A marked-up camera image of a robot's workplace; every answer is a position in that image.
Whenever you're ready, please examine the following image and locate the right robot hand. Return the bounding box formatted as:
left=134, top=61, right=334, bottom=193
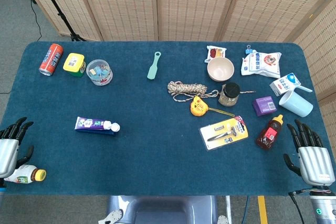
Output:
left=282, top=119, right=336, bottom=187

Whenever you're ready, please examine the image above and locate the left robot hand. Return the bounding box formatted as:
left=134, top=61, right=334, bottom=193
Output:
left=0, top=116, right=35, bottom=179

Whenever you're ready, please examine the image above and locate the toothpaste tube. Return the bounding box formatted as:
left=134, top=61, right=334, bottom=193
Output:
left=74, top=116, right=121, bottom=133

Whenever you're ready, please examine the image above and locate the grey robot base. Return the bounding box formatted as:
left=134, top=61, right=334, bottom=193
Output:
left=98, top=195, right=229, bottom=224

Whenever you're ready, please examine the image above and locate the small drink bottle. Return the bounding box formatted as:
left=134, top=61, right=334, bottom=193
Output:
left=4, top=164, right=47, bottom=184

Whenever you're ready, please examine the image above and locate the honey bottle yellow cap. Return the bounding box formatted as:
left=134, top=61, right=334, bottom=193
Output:
left=256, top=114, right=284, bottom=151

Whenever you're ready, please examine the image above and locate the light blue mug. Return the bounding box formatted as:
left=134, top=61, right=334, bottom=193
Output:
left=278, top=85, right=314, bottom=118

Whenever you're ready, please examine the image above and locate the yellow floor tape strip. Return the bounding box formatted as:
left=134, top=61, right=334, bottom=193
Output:
left=257, top=195, right=268, bottom=224

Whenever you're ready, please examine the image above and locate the purple small box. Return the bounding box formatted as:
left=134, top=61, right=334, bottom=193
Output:
left=252, top=95, right=278, bottom=117

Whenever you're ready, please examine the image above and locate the white blue milk carton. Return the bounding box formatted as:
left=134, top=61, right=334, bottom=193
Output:
left=269, top=72, right=302, bottom=97

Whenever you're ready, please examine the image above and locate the razor in yellow blister pack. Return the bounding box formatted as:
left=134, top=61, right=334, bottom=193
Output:
left=199, top=115, right=249, bottom=152

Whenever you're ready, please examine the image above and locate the white table leg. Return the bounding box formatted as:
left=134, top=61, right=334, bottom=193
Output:
left=225, top=195, right=233, bottom=224

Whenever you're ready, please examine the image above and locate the dark blue rectangular box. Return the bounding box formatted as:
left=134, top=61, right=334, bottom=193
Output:
left=76, top=128, right=117, bottom=136

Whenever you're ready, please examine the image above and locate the red soda can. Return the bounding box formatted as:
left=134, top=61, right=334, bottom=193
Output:
left=38, top=43, right=64, bottom=77

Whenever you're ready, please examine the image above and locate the glass jar black lid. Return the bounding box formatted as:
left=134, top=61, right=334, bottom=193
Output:
left=218, top=82, right=241, bottom=107

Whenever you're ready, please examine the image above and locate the white powder bag blue print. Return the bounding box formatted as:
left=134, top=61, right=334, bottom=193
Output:
left=240, top=51, right=282, bottom=79

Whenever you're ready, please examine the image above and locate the green container yellow lid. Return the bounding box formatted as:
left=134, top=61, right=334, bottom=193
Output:
left=62, top=52, right=87, bottom=78

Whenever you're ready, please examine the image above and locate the clear round tub of clips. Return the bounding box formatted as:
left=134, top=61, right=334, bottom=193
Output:
left=86, top=59, right=113, bottom=87

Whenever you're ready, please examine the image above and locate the yellow tape measure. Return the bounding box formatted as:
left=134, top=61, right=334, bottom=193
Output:
left=190, top=95, right=236, bottom=118

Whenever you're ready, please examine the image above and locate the beige bowl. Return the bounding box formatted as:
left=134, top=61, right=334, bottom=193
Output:
left=206, top=56, right=235, bottom=82

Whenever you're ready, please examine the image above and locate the black tripod stand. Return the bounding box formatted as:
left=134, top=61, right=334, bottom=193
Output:
left=33, top=0, right=87, bottom=42

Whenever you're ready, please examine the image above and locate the red white snack packet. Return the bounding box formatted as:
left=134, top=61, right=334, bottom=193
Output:
left=204, top=45, right=227, bottom=63

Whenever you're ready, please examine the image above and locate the blue tablecloth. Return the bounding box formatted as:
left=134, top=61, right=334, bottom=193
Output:
left=0, top=40, right=336, bottom=196

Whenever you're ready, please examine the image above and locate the green plastic spatula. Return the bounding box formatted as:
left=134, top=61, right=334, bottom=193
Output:
left=146, top=51, right=162, bottom=81

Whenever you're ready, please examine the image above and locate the woven folding screen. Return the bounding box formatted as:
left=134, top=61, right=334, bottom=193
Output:
left=15, top=0, right=336, bottom=101

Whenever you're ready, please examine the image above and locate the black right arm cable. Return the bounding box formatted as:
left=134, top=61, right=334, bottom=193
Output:
left=288, top=191, right=307, bottom=224

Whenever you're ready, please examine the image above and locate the blue cable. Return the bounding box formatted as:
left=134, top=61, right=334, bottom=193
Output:
left=243, top=195, right=249, bottom=224

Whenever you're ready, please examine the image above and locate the coiled braided rope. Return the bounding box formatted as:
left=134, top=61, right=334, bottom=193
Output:
left=167, top=81, right=256, bottom=103

